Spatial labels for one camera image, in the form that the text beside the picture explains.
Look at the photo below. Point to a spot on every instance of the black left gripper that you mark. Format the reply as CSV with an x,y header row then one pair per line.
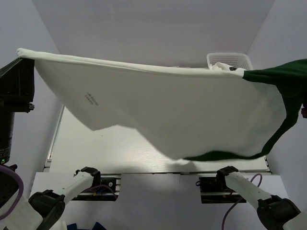
x,y
17,84

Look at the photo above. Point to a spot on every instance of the white green Charlie Brown shirt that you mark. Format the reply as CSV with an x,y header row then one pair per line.
x,y
185,113

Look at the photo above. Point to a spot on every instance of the white t shirt black print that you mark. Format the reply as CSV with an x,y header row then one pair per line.
x,y
223,66

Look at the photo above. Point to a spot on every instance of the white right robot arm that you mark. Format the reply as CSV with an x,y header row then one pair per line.
x,y
274,213

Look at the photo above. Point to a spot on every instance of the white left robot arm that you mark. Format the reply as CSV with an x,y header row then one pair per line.
x,y
43,209

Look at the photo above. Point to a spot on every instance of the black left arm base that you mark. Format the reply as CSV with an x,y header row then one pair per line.
x,y
108,190

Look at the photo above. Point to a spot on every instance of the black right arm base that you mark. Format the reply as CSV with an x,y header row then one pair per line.
x,y
212,192

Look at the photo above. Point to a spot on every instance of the blue cloth at bottom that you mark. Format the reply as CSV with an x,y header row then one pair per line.
x,y
91,226

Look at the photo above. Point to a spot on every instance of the white plastic basket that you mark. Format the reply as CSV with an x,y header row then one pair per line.
x,y
237,60

